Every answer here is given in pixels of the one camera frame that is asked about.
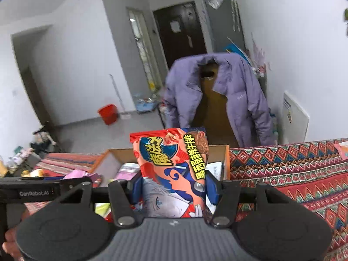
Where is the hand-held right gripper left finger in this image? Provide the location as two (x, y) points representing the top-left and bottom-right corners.
(51, 176), (144, 229)

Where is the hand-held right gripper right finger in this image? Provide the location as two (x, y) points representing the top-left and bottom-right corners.
(205, 175), (290, 228)

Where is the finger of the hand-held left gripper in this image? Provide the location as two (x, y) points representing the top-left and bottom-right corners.
(60, 177), (93, 194)

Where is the red cartoon snack packet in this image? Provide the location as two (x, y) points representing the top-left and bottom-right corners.
(130, 127), (210, 219)

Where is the red cardboard box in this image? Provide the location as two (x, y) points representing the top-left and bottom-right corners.
(92, 144), (231, 221)

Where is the person's left hand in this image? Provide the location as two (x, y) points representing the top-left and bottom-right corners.
(4, 208), (28, 260)

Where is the white boxed snack packet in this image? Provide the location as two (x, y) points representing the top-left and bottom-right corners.
(208, 161), (225, 182)

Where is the pink white boxed packet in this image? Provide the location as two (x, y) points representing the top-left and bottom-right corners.
(114, 163), (141, 180)

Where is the cluttered side table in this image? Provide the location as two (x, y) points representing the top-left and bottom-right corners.
(0, 144), (41, 178)

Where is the yellow green packet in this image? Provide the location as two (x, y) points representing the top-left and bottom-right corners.
(95, 202), (112, 218)

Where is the red bucket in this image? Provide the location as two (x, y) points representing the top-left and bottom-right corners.
(97, 104), (119, 126)

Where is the brown chair back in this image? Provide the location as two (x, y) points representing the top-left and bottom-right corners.
(194, 62), (240, 142)

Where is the purple puffer jacket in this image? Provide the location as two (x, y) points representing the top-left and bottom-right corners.
(164, 53), (278, 148)

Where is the glass panel door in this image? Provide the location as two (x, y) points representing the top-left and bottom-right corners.
(127, 8), (161, 88)

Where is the dark entrance door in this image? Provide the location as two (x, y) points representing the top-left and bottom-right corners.
(152, 1), (207, 69)

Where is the grey refrigerator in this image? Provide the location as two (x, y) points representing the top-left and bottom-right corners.
(202, 0), (246, 55)

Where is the mop handle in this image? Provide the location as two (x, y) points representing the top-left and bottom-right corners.
(109, 74), (131, 120)

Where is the white wall heater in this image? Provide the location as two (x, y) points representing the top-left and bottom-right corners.
(281, 90), (310, 144)

